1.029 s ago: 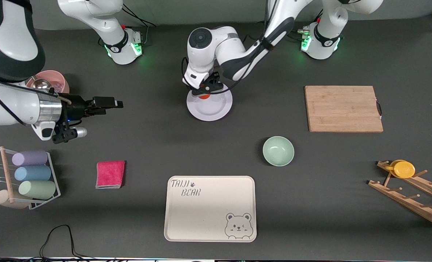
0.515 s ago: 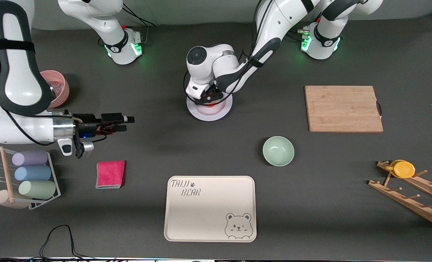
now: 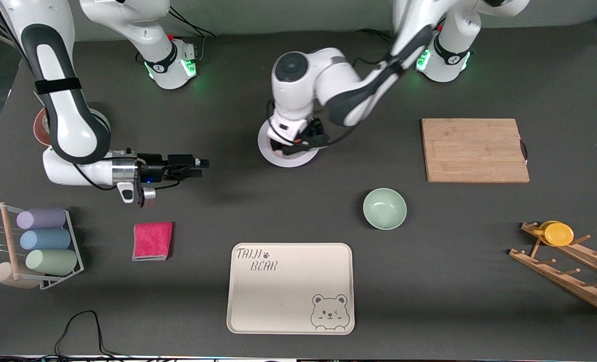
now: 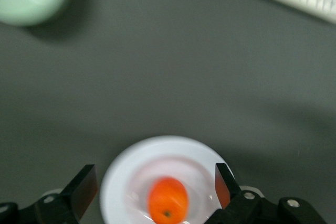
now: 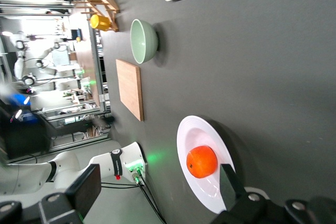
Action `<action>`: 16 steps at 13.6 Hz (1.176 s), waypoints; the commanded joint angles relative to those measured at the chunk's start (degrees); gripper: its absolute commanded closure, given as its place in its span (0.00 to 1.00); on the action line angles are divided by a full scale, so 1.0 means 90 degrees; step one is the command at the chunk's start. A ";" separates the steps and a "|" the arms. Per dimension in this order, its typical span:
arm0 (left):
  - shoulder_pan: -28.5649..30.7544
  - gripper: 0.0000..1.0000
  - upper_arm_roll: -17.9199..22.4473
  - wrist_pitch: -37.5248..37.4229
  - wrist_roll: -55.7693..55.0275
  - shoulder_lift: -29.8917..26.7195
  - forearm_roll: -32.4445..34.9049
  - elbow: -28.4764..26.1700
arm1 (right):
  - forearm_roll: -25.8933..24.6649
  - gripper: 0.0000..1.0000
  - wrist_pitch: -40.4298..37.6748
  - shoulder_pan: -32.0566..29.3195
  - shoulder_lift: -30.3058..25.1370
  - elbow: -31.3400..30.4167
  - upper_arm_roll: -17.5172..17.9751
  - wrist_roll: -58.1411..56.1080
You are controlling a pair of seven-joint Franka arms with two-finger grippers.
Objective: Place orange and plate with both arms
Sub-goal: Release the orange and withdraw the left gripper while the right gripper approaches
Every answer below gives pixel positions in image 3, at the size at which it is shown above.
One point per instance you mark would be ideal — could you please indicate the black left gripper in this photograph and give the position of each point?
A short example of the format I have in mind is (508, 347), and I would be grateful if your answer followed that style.
(312, 133)

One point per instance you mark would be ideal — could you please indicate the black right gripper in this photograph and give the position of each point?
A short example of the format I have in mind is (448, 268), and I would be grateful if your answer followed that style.
(154, 170)

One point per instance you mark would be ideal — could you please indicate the white round plate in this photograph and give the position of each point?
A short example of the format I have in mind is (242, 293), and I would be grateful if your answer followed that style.
(293, 161)

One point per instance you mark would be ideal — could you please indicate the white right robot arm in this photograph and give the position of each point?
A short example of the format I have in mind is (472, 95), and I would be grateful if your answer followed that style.
(57, 125)

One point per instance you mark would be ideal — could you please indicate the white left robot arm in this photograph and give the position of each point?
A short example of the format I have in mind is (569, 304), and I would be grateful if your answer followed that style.
(303, 95)

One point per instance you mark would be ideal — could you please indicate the pink folded cloth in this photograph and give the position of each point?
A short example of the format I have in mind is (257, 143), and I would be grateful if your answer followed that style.
(152, 241)

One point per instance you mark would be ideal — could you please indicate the green bowl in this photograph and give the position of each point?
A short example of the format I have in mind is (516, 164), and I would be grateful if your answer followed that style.
(384, 208)

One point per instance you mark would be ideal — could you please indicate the pink bowl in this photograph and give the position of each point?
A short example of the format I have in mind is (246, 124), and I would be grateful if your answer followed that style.
(41, 128)

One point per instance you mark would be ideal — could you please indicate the beige bear print tray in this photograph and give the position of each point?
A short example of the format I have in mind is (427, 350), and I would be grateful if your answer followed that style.
(288, 296)

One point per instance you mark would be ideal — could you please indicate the purple cup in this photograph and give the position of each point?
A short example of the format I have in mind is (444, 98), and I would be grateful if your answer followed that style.
(42, 218)

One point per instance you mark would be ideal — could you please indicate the wooden cutting board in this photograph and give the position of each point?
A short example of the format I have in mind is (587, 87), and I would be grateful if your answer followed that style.
(459, 151)

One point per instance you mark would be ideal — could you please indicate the blue cup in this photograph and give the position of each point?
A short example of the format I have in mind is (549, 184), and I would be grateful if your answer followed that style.
(46, 239)

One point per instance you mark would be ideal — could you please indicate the green cup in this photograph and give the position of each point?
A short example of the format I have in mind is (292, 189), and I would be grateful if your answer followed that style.
(52, 262)

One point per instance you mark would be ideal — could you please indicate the beige cup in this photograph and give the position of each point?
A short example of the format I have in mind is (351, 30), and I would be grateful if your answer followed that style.
(2, 275)

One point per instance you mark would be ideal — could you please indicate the yellow cup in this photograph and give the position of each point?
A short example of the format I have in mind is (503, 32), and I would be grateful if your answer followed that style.
(559, 235)

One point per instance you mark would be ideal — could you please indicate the wooden dish rack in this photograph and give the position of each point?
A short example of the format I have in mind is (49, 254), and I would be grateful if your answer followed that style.
(570, 281)

